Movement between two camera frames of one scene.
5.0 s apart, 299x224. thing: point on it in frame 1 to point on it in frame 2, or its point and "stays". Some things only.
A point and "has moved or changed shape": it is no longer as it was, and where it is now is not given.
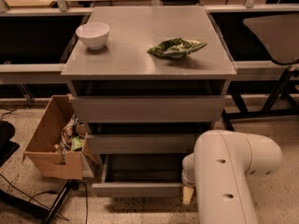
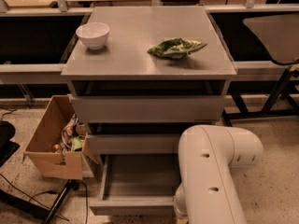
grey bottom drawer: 141,175 has moved or changed shape
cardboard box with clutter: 55,147 stays
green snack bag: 176,48 stays
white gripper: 187,172 to 179,202
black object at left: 7,147 stays
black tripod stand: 33,207 stays
